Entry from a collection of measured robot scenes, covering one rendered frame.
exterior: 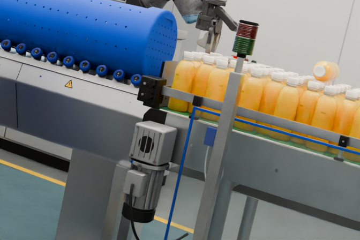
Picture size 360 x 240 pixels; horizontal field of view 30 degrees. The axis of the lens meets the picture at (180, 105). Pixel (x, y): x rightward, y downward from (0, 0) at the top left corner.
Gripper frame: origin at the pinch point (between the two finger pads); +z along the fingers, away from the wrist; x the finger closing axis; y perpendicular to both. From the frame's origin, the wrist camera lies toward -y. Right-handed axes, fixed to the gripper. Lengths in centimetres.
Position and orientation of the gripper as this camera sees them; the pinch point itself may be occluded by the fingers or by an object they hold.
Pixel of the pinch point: (210, 54)
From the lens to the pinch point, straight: 257.5
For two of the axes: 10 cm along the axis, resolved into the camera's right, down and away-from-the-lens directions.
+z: -2.1, 9.7, 1.5
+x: -3.9, 0.6, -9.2
